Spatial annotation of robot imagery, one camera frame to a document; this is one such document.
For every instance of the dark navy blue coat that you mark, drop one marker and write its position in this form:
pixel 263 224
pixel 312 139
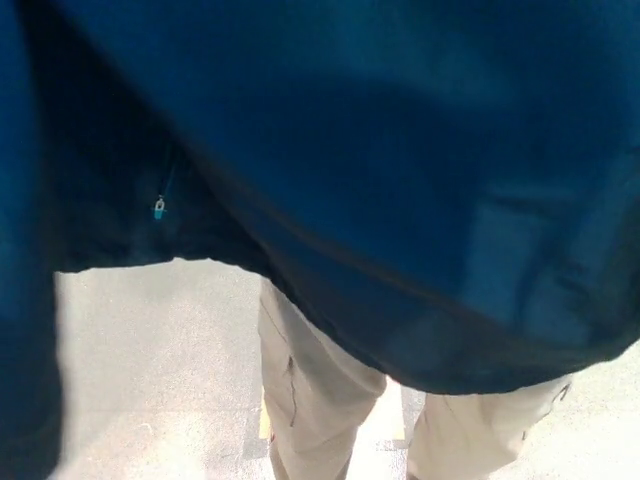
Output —
pixel 350 175

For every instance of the person's beige trousers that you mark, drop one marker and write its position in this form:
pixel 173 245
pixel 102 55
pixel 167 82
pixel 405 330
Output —
pixel 320 390

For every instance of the orange rectangular floor marker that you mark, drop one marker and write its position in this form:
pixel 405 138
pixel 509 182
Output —
pixel 395 415

